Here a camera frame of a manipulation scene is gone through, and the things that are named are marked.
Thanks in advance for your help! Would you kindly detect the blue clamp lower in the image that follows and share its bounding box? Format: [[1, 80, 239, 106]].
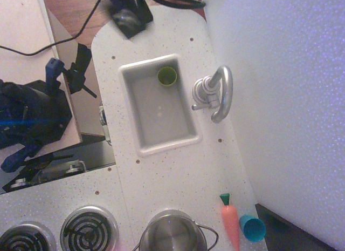
[[1, 144, 43, 173]]

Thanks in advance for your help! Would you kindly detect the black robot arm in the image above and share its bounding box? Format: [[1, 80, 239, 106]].
[[107, 0, 153, 39]]

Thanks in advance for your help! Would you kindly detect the orange toy carrot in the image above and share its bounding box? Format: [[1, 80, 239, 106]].
[[219, 193, 240, 251]]

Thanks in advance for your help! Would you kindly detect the toy stove burner middle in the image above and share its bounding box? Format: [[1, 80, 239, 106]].
[[60, 205, 119, 250]]

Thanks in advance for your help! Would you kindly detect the black clamp bracket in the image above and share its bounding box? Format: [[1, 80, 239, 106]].
[[63, 43, 97, 99]]

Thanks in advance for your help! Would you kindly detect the toy stove burner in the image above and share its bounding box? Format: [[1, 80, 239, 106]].
[[1, 221, 57, 251], [60, 205, 119, 250]]

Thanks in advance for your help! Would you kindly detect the teal plastic cup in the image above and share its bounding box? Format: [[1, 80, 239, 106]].
[[239, 215, 266, 242]]

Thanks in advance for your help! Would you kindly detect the grey sink basin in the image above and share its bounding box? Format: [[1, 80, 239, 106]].
[[118, 54, 202, 157]]

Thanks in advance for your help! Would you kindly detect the blue clamp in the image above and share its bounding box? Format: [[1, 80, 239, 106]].
[[45, 58, 64, 96], [1, 144, 43, 173]]

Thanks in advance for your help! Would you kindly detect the silver faucet base with handle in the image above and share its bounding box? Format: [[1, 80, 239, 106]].
[[191, 76, 220, 111]]

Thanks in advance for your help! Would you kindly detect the toy stove burner left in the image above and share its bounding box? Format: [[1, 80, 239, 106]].
[[1, 221, 57, 251]]

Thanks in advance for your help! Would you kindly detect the black cable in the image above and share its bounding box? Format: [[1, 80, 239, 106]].
[[0, 0, 106, 57]]

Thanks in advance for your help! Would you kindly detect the black camera mount equipment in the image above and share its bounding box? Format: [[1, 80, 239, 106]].
[[1, 80, 72, 149]]

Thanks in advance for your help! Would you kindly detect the stainless steel pot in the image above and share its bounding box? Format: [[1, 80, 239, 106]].
[[134, 209, 219, 251]]

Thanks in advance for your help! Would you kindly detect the blue clamp upper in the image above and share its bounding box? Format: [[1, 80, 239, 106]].
[[45, 58, 64, 96]]

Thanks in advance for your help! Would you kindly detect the green plastic cup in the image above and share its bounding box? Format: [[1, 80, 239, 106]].
[[157, 66, 177, 87]]

